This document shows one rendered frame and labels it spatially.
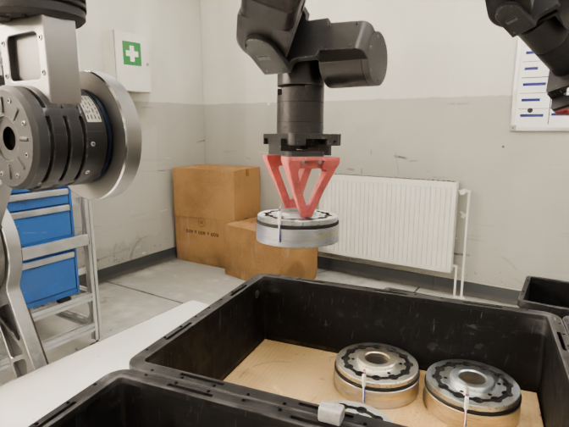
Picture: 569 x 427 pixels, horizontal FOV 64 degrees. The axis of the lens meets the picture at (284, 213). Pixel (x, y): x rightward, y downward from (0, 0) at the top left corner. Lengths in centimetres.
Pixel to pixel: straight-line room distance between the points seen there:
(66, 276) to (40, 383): 155
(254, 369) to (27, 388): 46
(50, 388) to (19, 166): 42
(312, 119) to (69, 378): 66
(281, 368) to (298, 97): 35
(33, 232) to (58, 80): 170
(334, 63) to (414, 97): 282
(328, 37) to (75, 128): 36
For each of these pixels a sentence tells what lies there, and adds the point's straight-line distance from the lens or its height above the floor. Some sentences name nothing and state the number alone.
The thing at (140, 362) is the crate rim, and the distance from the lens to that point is 48.
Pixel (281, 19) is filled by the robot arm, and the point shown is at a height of 125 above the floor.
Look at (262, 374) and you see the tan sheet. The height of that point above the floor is 83.
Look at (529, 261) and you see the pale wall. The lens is 330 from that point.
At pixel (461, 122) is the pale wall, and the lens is 325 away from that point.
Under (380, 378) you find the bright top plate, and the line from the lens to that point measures 58.
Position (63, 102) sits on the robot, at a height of 118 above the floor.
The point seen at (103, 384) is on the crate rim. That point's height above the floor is 93.
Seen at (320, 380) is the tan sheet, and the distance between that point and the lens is 63.
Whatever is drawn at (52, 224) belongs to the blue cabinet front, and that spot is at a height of 69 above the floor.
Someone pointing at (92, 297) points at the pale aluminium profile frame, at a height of 28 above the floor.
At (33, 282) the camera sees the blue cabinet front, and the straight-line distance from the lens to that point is 241.
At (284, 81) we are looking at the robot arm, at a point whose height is 120.
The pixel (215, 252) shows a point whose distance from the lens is 379.
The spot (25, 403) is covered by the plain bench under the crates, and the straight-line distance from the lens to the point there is 92.
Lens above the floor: 115
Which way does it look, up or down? 11 degrees down
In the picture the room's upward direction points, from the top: straight up
